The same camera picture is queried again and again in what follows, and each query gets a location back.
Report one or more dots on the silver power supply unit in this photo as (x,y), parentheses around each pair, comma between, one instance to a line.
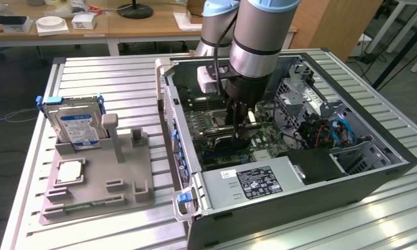
(258,179)

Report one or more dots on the silver socket cover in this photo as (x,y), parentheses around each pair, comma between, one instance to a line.
(252,124)

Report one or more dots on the thin socket locking lever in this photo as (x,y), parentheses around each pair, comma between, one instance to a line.
(208,104)

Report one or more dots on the white table frame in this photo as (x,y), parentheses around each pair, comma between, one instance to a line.
(396,15)

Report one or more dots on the silver perforated drive cage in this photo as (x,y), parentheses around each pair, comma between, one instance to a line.
(299,88)

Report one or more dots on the CPU socket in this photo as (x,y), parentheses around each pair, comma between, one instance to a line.
(220,118)

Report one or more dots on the blue case latch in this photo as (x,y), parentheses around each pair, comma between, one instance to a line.
(184,198)

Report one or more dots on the silver disk bay frame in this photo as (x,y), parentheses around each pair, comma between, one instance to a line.
(362,159)

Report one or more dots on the green RAM stick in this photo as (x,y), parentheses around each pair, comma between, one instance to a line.
(87,205)

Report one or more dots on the black round lamp base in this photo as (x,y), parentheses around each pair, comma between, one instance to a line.
(135,10)

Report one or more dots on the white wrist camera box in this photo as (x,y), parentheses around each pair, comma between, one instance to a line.
(207,78)

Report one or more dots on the grey parts rack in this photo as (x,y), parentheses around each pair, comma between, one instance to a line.
(98,182)

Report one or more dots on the blue expansion slot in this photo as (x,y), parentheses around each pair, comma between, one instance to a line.
(214,155)

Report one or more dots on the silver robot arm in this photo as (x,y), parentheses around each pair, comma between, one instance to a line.
(260,31)

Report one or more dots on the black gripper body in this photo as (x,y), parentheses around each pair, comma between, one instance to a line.
(247,91)

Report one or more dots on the clear plastic bag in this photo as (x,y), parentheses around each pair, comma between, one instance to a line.
(66,10)

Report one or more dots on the white round dish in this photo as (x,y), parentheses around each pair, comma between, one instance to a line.
(52,24)

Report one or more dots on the green motherboard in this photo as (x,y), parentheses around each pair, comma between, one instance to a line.
(267,135)

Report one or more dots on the silver CPU chip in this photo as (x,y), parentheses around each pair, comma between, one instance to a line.
(70,172)

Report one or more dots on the black slanted pole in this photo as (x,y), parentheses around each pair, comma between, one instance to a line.
(404,52)

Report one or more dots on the RAM stick with white label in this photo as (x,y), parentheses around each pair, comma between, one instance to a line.
(215,133)

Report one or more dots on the black open PC case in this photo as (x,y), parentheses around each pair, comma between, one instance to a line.
(299,221)

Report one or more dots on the grey cup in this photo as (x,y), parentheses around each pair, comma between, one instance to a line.
(35,2)

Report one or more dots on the blue card retention clip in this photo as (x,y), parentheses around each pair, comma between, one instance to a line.
(175,136)

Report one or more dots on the black power strip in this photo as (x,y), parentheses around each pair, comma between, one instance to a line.
(368,58)

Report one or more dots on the white box with dark top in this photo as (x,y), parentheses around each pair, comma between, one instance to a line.
(15,26)

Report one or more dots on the wooden desk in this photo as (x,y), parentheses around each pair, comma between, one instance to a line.
(143,28)

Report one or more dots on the white paper stack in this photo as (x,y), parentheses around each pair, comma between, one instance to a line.
(188,23)

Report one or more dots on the brown wooden cabinet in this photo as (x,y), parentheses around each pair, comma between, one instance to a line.
(334,26)

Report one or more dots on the silver chipset heat sink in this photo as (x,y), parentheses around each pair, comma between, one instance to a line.
(263,155)

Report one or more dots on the hard disk in blue carrier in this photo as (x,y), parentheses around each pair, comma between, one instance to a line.
(76,125)

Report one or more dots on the small white box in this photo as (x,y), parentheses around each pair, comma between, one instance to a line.
(83,22)

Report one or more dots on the brown cardboard box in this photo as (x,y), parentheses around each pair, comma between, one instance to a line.
(195,6)

